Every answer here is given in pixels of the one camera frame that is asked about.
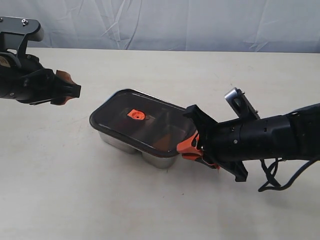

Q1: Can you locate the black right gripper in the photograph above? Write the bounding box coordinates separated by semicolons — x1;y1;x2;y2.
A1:
176;104;249;183

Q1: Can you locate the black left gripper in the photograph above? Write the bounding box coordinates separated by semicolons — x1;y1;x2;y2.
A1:
0;52;81;106

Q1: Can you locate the stainless steel lunch box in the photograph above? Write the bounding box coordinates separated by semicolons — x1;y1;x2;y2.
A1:
89;87;198;170

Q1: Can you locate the transparent lid with orange valve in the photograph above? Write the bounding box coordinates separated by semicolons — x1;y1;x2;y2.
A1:
89;87;198;159

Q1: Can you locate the yellow toy cheese wedge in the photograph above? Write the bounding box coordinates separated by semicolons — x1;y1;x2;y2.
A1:
152;133;173;152

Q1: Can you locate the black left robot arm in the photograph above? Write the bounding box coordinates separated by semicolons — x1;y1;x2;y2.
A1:
0;51;82;106

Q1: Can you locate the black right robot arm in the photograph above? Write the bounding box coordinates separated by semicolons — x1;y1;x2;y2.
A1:
176;104;320;182

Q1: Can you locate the grey backdrop cloth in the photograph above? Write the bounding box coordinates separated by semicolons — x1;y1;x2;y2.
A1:
0;0;320;53

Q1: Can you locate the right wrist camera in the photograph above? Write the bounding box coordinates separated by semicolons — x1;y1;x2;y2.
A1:
224;87;260;121

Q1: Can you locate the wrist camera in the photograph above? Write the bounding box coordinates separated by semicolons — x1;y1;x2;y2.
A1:
0;16;44;53
224;87;260;121

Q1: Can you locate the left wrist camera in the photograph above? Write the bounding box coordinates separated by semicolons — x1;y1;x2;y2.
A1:
0;16;44;53

